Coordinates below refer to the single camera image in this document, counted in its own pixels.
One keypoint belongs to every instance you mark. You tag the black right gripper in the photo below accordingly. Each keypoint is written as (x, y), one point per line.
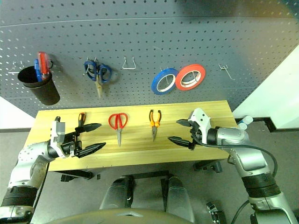
(195, 135)

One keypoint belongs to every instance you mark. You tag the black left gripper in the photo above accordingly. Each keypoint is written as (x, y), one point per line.
(70, 145)

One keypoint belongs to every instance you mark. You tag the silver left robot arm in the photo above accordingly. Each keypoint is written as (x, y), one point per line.
(28, 158)

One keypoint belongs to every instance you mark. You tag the grey pegboard wall panel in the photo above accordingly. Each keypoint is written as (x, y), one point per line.
(140, 35)

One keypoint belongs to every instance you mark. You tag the blue tape roll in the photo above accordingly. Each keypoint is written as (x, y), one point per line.
(155, 86)

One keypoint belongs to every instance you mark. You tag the white plastic bottle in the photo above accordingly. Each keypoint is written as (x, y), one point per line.
(247, 119)
(243, 126)

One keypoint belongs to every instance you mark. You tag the grey rounded left robot leg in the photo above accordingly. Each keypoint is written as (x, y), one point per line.
(115, 193)

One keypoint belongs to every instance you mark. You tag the grey rounded robot leg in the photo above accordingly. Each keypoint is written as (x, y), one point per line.
(180, 198)
(115, 193)

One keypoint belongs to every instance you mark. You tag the black cylindrical holder cup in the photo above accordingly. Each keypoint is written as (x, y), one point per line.
(44, 93)

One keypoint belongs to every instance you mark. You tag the red tape roll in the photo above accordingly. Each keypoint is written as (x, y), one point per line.
(201, 70)

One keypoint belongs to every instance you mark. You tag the grey rounded right robot leg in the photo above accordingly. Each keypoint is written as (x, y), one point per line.
(180, 198)

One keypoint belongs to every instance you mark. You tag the silver double prong pegboard hook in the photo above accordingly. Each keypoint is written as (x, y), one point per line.
(88, 69)

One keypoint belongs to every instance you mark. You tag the dark rounded robot torso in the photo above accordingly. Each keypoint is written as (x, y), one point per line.
(116, 218)

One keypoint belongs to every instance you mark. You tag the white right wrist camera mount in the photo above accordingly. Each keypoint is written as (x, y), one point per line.
(201, 119)

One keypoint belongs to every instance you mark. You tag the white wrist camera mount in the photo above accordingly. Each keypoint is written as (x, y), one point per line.
(58, 133)
(201, 119)

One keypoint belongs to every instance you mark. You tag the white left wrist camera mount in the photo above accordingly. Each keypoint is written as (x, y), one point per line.
(58, 133)

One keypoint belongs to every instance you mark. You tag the black support frame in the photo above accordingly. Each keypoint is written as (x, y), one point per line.
(149, 174)

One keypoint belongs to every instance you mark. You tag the black metal bracket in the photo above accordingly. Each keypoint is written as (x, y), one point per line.
(216, 213)

